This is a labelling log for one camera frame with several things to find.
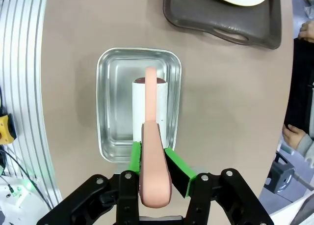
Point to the person's left forearm grey sleeve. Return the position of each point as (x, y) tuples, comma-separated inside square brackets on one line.
[(306, 146)]

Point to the person's right hand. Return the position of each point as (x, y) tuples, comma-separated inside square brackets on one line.
[(307, 31)]

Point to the black plastic stool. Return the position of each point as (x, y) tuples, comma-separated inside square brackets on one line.
[(282, 178)]

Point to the person in grey hoodie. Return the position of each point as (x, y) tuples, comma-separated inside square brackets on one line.
[(301, 87)]

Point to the yellow emergency stop box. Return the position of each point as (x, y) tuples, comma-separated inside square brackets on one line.
[(7, 129)]

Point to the aluminium profile frame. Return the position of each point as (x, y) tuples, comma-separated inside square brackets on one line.
[(24, 63)]

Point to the rectangular steel container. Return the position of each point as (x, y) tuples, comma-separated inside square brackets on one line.
[(115, 99)]

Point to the dark brown serving tray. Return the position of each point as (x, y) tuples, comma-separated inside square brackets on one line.
[(196, 13)]

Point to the white control box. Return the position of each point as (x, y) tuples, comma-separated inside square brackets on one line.
[(17, 200)]

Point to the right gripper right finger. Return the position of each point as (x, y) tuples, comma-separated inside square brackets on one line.
[(179, 171)]

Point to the person's left hand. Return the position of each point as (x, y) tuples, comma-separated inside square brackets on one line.
[(293, 136)]

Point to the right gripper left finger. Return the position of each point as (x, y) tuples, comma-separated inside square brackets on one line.
[(135, 158)]

